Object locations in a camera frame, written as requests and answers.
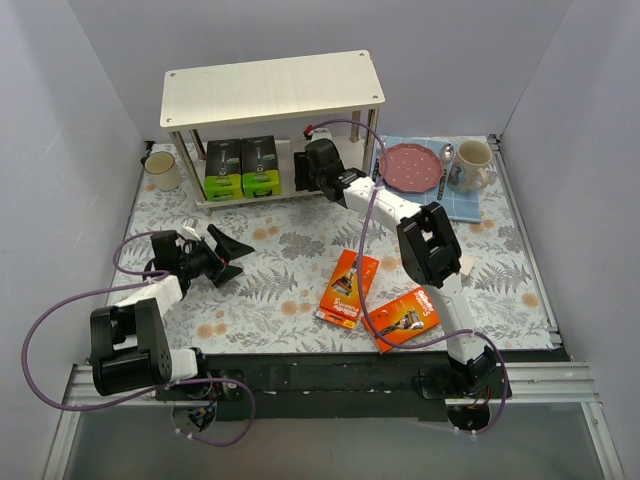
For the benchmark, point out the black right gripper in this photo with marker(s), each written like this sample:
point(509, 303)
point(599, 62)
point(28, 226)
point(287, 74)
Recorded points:
point(301, 171)

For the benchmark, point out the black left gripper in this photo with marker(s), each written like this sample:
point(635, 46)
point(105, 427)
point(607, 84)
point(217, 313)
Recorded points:
point(216, 261)

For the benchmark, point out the green black razor box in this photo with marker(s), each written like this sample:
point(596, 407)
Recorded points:
point(223, 170)
point(260, 167)

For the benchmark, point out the orange Gillette razor box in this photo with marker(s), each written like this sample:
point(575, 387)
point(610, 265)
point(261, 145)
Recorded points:
point(340, 304)
point(402, 319)

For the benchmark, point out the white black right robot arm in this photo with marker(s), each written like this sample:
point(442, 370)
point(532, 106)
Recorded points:
point(430, 252)

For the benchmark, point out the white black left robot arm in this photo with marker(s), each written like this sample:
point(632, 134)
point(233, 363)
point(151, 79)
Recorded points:
point(129, 347)

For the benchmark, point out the light wooden two-tier shelf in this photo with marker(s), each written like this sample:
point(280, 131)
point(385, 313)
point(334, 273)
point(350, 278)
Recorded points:
point(344, 85)

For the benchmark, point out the pink dotted plate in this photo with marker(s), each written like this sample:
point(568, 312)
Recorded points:
point(410, 168)

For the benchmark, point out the cream enamel cup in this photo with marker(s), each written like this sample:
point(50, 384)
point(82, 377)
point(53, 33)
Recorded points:
point(163, 170)

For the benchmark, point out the white cosmetic box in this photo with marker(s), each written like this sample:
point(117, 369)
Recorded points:
point(389, 263)
point(467, 263)

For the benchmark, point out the blue checked cloth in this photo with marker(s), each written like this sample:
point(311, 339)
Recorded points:
point(459, 207)

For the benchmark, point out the cream patterned mug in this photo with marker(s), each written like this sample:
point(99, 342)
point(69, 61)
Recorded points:
point(468, 170)

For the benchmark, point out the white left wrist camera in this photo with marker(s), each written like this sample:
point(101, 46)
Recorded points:
point(188, 230)

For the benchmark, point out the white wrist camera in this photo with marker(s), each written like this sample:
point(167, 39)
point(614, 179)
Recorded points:
point(312, 134)
point(188, 230)

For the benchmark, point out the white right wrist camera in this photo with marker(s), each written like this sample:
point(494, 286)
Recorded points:
point(312, 134)

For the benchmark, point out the silver fork dark handle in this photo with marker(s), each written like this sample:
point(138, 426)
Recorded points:
point(375, 159)

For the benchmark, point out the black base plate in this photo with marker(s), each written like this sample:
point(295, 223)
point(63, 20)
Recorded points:
point(359, 385)

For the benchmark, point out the silver spoon dark handle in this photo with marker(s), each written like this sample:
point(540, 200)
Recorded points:
point(446, 156)

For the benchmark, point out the aluminium rail frame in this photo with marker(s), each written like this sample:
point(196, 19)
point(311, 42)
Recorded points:
point(551, 428)

